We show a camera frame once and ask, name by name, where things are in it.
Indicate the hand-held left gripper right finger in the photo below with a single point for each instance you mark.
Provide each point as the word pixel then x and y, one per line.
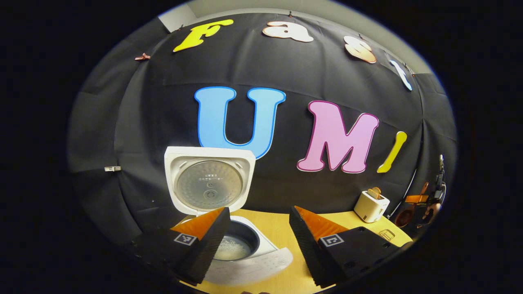
pixel 306 245

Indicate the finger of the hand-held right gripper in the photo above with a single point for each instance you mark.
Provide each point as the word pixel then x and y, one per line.
pixel 416 199

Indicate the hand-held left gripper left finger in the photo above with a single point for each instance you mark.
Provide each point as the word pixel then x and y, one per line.
pixel 204 253

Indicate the white rice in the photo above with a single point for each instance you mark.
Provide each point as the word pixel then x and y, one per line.
pixel 233 250

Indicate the white rice cooker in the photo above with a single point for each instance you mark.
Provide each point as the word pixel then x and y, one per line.
pixel 208 183

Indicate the brown toast slice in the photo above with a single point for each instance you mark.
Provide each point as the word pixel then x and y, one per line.
pixel 374 192

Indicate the white toaster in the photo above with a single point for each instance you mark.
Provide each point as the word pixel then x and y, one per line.
pixel 369 210

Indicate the white cloth clip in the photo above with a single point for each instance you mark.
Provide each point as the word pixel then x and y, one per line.
pixel 112 168

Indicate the black backdrop cloth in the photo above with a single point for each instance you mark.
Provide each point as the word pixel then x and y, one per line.
pixel 286 65

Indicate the copper cloth clip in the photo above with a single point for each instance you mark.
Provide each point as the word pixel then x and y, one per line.
pixel 142 57

